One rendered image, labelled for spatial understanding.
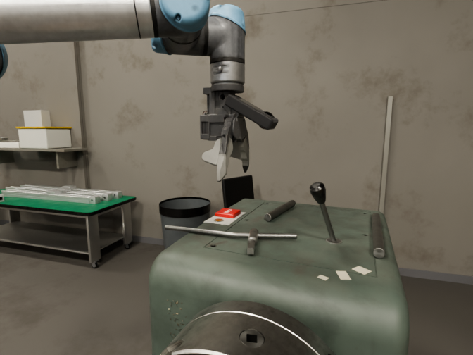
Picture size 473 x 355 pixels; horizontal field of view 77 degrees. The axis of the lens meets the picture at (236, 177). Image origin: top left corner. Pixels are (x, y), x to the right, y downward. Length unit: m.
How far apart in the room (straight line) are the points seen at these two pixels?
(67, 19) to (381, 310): 0.63
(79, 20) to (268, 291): 0.51
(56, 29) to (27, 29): 0.04
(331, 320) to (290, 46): 3.11
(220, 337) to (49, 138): 4.09
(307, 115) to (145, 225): 2.52
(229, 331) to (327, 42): 3.17
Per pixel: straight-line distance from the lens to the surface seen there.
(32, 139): 4.54
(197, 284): 0.60
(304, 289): 0.55
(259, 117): 0.62
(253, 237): 0.67
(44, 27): 0.54
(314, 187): 0.62
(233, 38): 0.66
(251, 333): 0.46
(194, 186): 3.72
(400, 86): 3.39
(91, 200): 3.81
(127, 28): 0.53
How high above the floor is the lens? 1.51
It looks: 9 degrees down
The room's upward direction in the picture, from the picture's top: straight up
